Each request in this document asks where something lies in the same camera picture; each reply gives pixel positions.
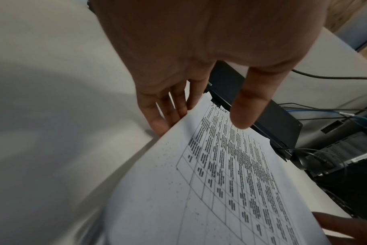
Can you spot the person's right hand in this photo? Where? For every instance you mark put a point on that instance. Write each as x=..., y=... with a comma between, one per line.
x=350, y=227

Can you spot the flat black electronic device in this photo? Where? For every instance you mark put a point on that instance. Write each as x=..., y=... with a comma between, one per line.
x=274, y=119

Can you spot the black desktop computer case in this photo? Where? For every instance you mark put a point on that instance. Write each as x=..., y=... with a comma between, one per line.
x=343, y=153

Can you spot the printed white paper sheet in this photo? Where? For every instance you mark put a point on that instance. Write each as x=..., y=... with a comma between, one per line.
x=219, y=181

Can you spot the person's left hand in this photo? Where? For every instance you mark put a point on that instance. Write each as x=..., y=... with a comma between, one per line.
x=201, y=31

